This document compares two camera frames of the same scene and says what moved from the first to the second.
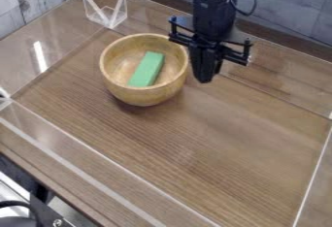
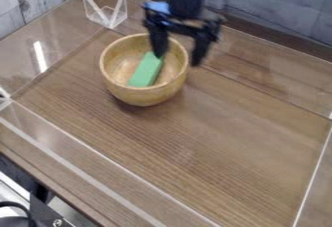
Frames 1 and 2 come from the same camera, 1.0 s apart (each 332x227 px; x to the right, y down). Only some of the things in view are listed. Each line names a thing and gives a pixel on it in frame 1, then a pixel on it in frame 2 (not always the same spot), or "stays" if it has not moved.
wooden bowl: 119,57 stays
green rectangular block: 147,69 stays
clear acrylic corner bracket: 106,16 stays
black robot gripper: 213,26 to 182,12
